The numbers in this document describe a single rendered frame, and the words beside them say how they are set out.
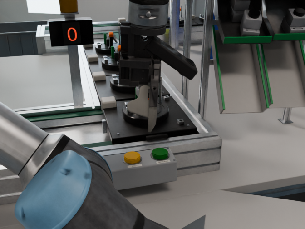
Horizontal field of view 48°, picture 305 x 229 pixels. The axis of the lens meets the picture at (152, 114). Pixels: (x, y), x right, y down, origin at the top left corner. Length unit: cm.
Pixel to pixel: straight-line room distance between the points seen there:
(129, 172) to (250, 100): 44
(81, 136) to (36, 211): 62
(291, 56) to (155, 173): 61
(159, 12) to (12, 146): 34
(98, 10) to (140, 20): 376
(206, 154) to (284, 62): 41
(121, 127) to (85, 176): 52
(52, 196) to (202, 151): 57
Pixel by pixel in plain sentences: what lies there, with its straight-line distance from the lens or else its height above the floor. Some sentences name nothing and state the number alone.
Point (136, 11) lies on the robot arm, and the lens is 65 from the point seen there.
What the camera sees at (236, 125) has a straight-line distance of 125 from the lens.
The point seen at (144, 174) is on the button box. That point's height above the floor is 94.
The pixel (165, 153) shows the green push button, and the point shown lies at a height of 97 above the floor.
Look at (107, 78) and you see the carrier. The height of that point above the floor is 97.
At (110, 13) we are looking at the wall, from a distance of 435.
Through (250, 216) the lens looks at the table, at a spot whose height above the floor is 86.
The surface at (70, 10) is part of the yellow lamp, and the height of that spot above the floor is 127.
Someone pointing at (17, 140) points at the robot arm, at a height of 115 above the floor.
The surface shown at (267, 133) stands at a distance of 123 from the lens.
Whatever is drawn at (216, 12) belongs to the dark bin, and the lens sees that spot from 105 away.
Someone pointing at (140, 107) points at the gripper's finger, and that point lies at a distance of 68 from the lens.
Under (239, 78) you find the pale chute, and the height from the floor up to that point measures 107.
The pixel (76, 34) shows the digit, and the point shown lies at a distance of 103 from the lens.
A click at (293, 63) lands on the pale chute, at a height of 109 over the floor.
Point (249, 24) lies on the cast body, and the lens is 98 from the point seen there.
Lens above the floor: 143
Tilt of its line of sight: 26 degrees down
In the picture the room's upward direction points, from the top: straight up
